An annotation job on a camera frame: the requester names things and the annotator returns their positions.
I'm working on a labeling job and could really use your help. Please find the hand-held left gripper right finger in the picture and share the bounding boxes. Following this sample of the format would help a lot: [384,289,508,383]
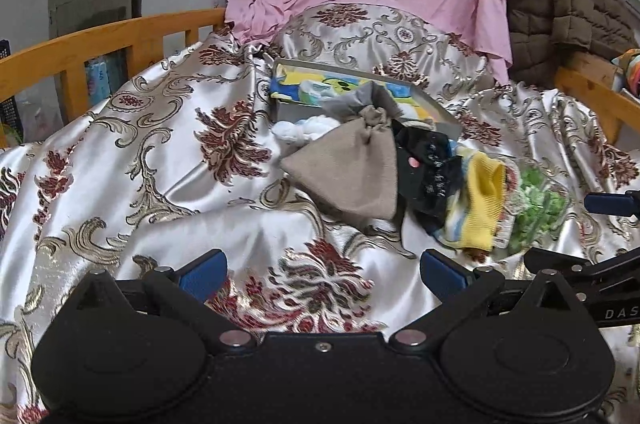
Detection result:
[389,248,576,350]

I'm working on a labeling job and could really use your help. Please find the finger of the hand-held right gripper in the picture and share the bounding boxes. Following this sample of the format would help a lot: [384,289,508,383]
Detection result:
[523,246,640,288]
[584,190,640,217]

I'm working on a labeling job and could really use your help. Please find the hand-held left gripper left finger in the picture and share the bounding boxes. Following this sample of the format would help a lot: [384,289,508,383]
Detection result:
[75,250,257,350]

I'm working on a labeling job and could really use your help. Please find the yellow sock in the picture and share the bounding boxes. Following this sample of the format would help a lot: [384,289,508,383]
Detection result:
[432,146,508,252]

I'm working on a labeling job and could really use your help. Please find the black sock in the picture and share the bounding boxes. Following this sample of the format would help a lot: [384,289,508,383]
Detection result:
[392,119,466,227]

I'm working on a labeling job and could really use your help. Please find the beige drawstring pouch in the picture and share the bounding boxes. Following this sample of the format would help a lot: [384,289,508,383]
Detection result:
[279,105,401,222]

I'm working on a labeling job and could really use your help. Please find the grey metal tray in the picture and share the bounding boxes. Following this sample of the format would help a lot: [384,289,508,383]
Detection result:
[267,58,463,140]

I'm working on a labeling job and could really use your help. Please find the clear jar of green paper stars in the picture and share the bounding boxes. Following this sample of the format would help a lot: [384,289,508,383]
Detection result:
[492,156,573,257]

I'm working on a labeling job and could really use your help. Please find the floral satin blanket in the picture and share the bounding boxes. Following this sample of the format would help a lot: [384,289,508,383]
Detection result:
[0,3,640,424]

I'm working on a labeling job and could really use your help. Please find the multicoloured bag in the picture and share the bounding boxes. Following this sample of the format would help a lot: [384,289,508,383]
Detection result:
[612,49,640,97]

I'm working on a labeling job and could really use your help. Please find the white cloth with blue print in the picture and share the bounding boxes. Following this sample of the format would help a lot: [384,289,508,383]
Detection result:
[271,115,346,147]

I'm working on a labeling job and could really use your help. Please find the dark grey cloth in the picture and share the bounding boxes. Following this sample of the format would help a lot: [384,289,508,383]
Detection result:
[320,81,396,120]

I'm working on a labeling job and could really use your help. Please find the colourful printed cloth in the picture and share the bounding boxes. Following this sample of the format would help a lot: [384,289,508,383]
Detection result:
[270,71,453,125]

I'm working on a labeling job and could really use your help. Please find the blue packets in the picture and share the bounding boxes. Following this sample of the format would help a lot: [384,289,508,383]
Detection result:
[84,54,126,97]

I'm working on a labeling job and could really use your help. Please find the wooden bed frame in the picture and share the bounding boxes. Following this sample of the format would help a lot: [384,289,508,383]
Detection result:
[0,8,640,147]

